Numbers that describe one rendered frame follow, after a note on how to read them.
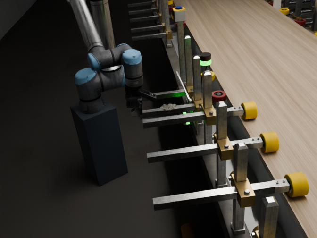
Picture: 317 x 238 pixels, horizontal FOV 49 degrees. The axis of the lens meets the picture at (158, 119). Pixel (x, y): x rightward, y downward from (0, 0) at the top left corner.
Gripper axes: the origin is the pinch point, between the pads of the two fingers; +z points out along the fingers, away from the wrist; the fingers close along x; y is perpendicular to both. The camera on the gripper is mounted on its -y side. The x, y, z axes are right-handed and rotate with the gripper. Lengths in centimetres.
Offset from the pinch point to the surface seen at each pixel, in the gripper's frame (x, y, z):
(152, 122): 26.4, -4.2, -13.3
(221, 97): 3.4, -41.7, -9.5
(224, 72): -26, -51, -9
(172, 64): -90, -28, 12
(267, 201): 96, -30, -31
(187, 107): 1.2, -24.7, -4.1
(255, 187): 75, -35, -15
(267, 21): -105, -106, -11
